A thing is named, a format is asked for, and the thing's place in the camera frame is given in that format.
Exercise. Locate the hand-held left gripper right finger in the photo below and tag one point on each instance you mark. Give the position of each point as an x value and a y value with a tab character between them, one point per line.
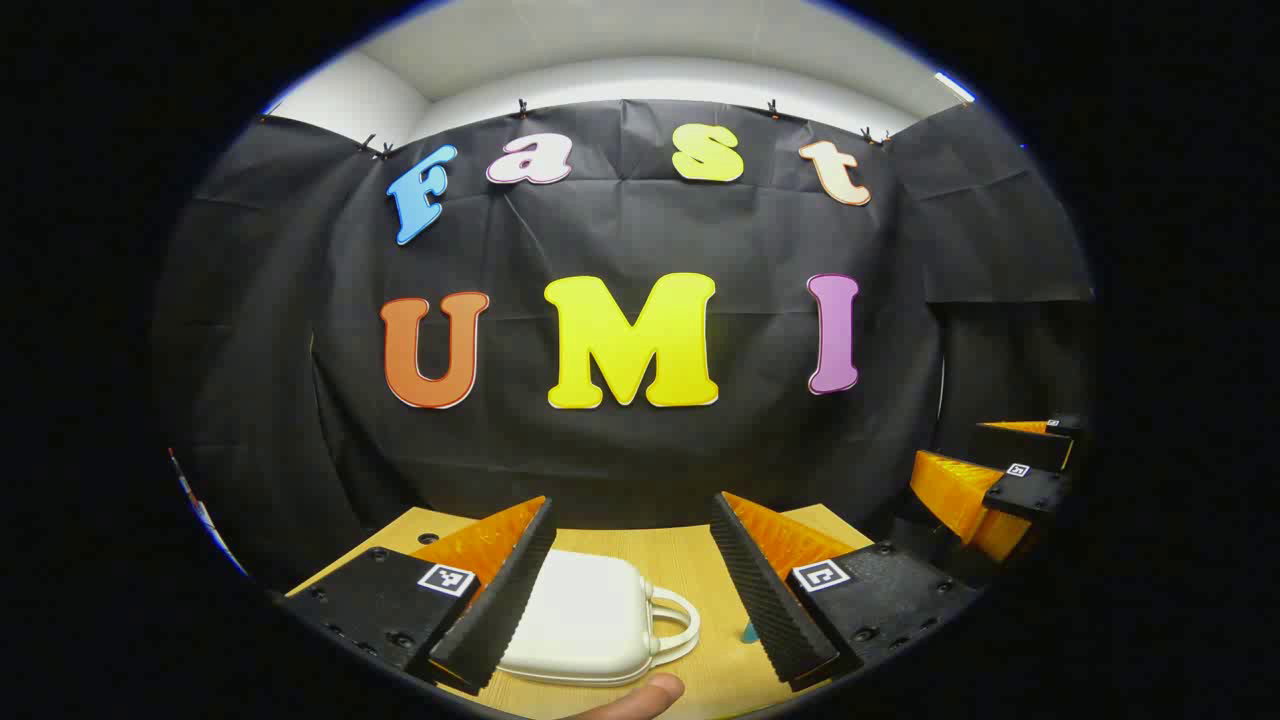
765	600

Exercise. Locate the black backdrop cloth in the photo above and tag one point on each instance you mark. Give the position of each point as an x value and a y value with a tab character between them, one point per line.
640	460

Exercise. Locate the blue skin care bottle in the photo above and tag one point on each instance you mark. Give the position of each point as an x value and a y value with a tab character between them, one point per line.
748	633

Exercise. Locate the ceiling light strip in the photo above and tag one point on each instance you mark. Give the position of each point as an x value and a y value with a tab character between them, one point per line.
955	87

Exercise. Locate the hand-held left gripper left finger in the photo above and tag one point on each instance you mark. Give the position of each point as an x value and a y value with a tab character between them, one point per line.
510	610

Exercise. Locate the white object with red stripe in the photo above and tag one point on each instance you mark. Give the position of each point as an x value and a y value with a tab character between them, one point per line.
200	512

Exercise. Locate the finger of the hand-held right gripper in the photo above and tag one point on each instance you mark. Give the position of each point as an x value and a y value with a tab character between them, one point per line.
1030	492
1030	445

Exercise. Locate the white suitcase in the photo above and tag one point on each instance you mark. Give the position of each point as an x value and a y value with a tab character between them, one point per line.
590	620

